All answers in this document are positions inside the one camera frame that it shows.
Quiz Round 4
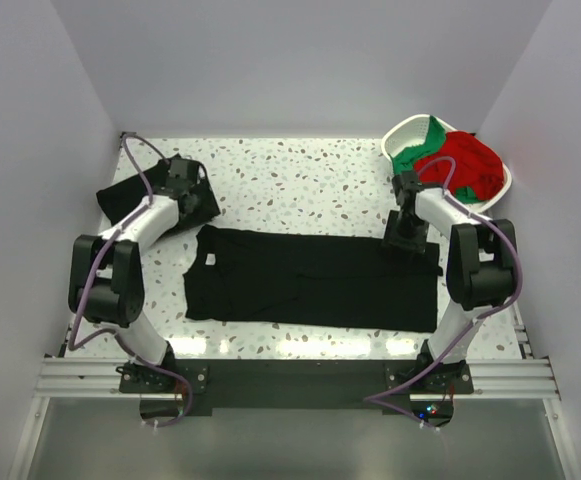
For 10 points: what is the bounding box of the black t-shirt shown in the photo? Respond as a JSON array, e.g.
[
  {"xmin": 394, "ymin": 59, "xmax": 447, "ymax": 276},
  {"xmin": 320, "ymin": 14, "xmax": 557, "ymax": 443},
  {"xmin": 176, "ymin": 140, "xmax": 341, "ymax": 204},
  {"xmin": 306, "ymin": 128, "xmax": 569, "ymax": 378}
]
[
  {"xmin": 94, "ymin": 154, "xmax": 221, "ymax": 235},
  {"xmin": 183, "ymin": 225, "xmax": 443, "ymax": 333}
]

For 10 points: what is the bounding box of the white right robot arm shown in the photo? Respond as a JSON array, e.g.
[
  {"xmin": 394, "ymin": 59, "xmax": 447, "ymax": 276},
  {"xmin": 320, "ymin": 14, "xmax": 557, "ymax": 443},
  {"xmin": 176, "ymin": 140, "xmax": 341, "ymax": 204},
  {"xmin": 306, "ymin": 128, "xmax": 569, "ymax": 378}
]
[{"xmin": 383, "ymin": 171, "xmax": 523, "ymax": 378}]

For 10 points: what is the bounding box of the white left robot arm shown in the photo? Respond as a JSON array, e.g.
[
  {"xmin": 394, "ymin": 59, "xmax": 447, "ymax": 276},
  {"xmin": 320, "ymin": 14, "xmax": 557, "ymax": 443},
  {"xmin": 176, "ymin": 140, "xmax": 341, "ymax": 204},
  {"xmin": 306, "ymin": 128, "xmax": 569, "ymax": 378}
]
[{"xmin": 68, "ymin": 155, "xmax": 219, "ymax": 369}]

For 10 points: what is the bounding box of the green t-shirt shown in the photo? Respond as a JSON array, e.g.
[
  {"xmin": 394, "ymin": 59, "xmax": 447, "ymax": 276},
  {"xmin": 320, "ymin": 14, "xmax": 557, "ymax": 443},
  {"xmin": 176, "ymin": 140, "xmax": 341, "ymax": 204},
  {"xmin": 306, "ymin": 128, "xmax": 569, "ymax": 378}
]
[{"xmin": 382, "ymin": 115, "xmax": 505, "ymax": 204}]

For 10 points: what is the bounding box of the folded black t-shirt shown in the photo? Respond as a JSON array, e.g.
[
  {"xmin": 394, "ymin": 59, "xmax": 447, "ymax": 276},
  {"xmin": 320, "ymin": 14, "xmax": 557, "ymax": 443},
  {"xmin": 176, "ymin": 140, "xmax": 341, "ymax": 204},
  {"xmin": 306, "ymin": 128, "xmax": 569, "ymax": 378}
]
[{"xmin": 94, "ymin": 154, "xmax": 221, "ymax": 235}]

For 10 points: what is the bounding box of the white plastic laundry basket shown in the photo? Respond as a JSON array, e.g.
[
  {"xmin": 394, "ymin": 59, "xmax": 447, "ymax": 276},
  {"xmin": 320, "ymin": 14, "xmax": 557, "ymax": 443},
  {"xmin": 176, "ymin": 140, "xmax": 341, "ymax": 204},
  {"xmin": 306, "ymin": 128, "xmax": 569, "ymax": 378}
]
[{"xmin": 381, "ymin": 114, "xmax": 512, "ymax": 213}]

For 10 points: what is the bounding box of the red t-shirt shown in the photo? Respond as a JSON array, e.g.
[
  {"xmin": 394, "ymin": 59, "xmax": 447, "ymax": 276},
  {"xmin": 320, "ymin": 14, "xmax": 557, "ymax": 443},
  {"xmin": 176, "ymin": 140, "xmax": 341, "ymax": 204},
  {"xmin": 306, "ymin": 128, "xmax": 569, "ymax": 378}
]
[{"xmin": 414, "ymin": 131, "xmax": 504, "ymax": 204}]

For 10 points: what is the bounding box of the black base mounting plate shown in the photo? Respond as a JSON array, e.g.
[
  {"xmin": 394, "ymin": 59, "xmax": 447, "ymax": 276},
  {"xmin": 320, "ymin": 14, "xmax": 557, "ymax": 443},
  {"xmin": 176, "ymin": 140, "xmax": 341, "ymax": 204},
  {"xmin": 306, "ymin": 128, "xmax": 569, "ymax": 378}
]
[{"xmin": 116, "ymin": 359, "xmax": 474, "ymax": 425}]

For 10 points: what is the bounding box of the aluminium frame rail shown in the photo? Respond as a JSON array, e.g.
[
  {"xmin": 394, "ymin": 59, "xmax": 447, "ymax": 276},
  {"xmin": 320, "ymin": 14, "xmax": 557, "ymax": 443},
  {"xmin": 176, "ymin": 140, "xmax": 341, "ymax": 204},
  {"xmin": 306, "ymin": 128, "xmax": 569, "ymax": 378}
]
[{"xmin": 34, "ymin": 358, "xmax": 559, "ymax": 400}]

